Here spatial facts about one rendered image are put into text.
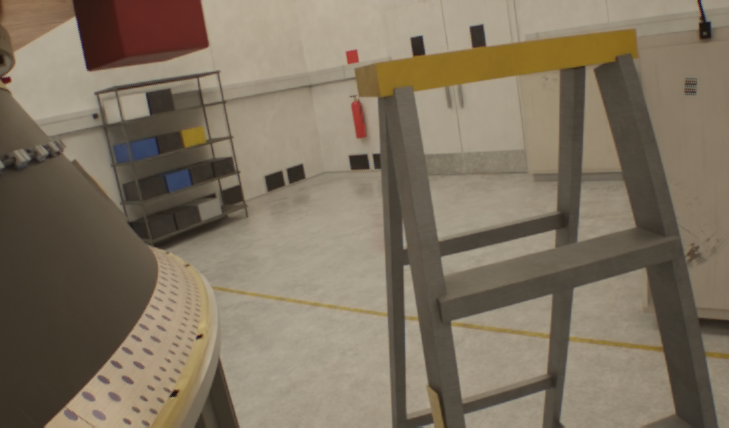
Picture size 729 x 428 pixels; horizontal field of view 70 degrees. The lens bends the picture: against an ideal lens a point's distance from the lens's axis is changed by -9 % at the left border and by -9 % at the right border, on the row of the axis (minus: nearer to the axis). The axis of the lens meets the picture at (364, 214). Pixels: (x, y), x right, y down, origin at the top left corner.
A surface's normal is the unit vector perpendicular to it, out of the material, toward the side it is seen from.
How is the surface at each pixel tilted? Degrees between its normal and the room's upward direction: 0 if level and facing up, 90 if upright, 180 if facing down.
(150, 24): 90
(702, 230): 90
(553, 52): 90
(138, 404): 43
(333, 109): 90
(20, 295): 62
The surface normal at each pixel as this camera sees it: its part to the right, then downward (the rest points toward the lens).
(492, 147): -0.59, 0.29
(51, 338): 0.80, -0.58
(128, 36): 0.78, 0.02
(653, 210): -0.96, 0.26
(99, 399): 0.55, -0.80
